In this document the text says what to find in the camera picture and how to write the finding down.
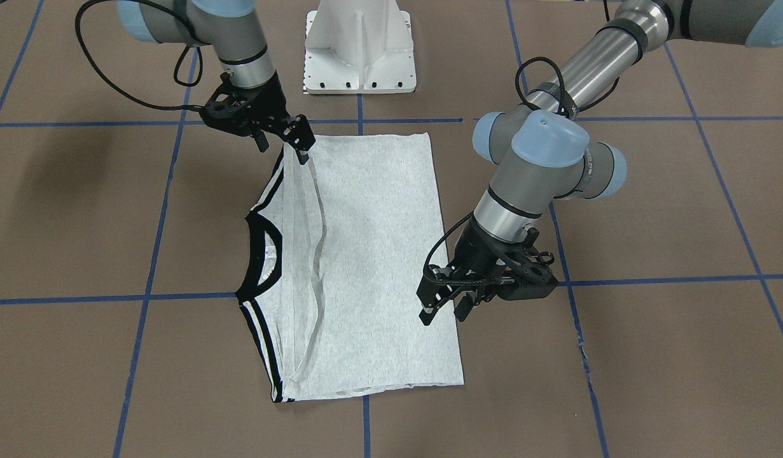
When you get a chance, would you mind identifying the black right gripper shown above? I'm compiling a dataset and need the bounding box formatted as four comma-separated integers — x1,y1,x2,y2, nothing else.
199,72,315,165

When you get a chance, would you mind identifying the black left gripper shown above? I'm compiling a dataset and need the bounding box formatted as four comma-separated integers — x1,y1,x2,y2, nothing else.
418,219,559,326

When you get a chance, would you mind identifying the grey cartoon print t-shirt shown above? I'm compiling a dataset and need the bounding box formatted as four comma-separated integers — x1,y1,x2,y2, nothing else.
236,133,464,403

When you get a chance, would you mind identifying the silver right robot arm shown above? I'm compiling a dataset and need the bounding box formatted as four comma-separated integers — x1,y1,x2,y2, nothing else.
117,1,315,165

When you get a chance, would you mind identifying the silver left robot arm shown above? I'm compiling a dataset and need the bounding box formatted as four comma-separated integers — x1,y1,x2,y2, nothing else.
417,1,783,326

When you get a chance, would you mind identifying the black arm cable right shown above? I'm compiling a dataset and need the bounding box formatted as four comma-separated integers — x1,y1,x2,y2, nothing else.
74,0,204,112

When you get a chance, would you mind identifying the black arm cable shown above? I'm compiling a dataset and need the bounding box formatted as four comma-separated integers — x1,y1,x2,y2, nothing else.
74,0,204,112
515,57,621,118

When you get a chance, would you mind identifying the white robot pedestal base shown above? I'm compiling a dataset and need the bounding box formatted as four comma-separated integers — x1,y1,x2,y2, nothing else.
302,1,417,95

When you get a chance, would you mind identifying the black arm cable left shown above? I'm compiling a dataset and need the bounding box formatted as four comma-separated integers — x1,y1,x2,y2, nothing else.
515,57,621,118

